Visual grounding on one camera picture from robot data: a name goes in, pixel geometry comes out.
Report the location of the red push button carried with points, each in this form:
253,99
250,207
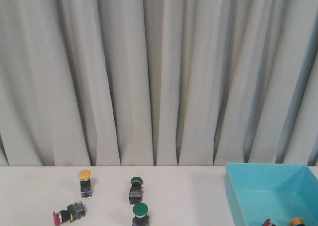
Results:
268,222

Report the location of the yellow push button front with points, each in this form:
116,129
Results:
297,221

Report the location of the yellow push button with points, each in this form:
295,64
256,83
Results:
297,221
85,183

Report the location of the turquoise plastic box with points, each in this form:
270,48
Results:
279,192

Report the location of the grey pleated curtain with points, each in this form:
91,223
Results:
158,82

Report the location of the green push button lying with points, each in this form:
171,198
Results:
136,190

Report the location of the yellow push button upright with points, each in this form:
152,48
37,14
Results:
85,183

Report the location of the green push button upright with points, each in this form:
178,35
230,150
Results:
140,218

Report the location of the red push button lying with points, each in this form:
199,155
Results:
74,211

